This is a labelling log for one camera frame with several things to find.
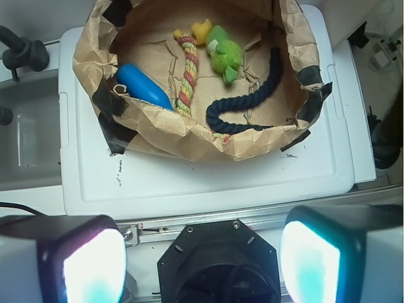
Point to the dark shoe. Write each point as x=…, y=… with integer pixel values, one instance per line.
x=386, y=139

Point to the blue plastic bottle toy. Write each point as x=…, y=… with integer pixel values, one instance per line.
x=140, y=86

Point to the green plush animal toy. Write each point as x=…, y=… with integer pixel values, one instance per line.
x=225, y=55

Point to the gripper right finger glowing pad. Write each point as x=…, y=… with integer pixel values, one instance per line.
x=349, y=253

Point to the aluminium rail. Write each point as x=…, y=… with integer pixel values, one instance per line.
x=257, y=218

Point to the black knob handle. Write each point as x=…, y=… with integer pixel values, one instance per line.
x=23, y=52

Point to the clear plastic bin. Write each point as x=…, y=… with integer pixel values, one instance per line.
x=30, y=141

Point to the black octagonal mount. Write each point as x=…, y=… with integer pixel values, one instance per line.
x=219, y=262

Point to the white plastic bin lid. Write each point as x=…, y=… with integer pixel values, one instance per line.
x=137, y=185

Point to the white power adapter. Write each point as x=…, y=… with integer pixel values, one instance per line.
x=384, y=53

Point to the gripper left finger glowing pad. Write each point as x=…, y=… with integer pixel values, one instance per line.
x=61, y=259

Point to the dark navy rope toy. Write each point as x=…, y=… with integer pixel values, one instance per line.
x=246, y=102

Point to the yellow rubber duck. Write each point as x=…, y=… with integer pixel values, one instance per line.
x=200, y=31

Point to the brown paper bag bin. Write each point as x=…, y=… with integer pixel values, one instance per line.
x=141, y=32

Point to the multicolour rope toy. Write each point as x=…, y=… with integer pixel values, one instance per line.
x=189, y=77

